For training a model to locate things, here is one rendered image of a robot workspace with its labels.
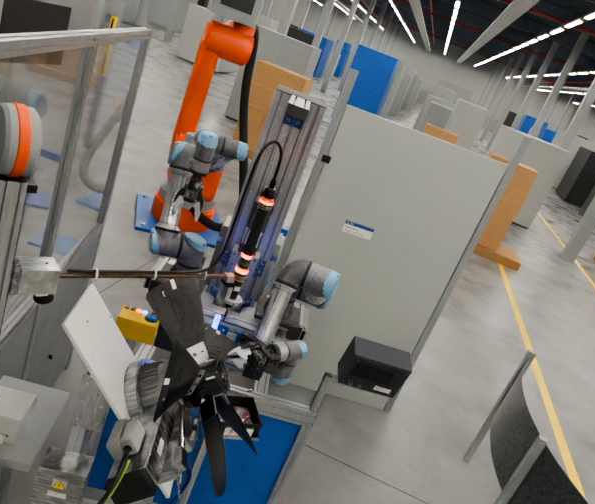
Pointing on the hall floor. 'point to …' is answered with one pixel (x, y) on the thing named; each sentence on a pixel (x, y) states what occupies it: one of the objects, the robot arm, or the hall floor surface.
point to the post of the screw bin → (194, 470)
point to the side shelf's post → (0, 485)
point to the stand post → (77, 439)
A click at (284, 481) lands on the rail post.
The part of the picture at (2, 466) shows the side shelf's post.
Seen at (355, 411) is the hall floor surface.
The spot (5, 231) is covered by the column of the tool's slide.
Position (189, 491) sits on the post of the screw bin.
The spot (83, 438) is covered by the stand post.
